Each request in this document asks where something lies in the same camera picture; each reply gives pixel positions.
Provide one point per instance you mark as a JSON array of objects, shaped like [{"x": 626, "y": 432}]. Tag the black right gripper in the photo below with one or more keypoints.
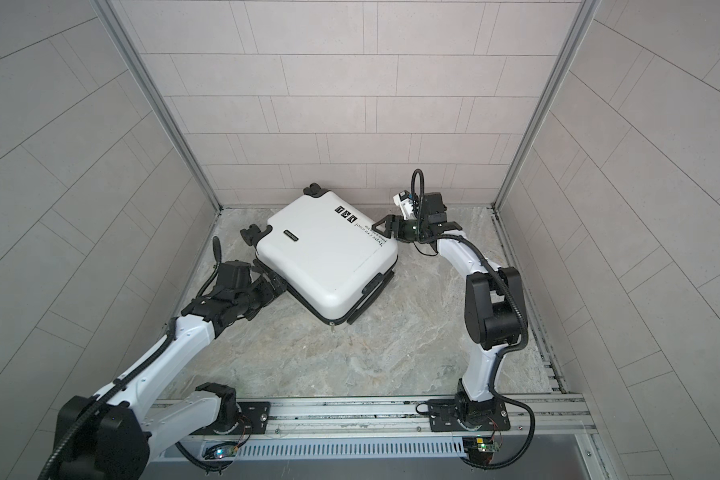
[{"x": 396, "y": 222}]

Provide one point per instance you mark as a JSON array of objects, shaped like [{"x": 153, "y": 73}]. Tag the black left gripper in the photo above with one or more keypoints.
[{"x": 269, "y": 292}]

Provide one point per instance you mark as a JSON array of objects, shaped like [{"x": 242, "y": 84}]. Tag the black and white suitcase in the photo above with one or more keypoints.
[{"x": 326, "y": 252}]

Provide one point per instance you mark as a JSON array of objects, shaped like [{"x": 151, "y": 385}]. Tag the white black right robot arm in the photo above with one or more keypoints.
[{"x": 494, "y": 311}]

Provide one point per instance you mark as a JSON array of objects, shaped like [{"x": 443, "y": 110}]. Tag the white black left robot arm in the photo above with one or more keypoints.
[{"x": 110, "y": 435}]

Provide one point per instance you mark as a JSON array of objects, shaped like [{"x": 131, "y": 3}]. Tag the left green circuit board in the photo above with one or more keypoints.
[{"x": 222, "y": 451}]

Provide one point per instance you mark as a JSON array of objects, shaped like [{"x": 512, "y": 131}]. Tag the green circuit board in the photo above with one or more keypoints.
[
  {"x": 481, "y": 450},
  {"x": 222, "y": 451}
]

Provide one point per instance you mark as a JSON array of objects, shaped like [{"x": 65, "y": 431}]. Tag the right green circuit board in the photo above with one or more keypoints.
[{"x": 481, "y": 450}]

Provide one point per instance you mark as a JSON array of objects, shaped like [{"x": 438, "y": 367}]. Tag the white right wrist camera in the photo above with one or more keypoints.
[{"x": 406, "y": 202}]

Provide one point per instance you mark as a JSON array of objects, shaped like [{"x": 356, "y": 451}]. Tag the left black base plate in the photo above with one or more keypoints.
[{"x": 252, "y": 418}]

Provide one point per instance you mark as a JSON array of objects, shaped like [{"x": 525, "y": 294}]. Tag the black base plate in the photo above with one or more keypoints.
[
  {"x": 252, "y": 418},
  {"x": 462, "y": 415}
]

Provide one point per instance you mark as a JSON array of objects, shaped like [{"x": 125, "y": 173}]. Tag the aluminium mounting rail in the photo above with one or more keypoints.
[{"x": 386, "y": 427}]

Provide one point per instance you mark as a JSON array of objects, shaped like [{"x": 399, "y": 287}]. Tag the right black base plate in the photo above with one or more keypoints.
[{"x": 462, "y": 415}]

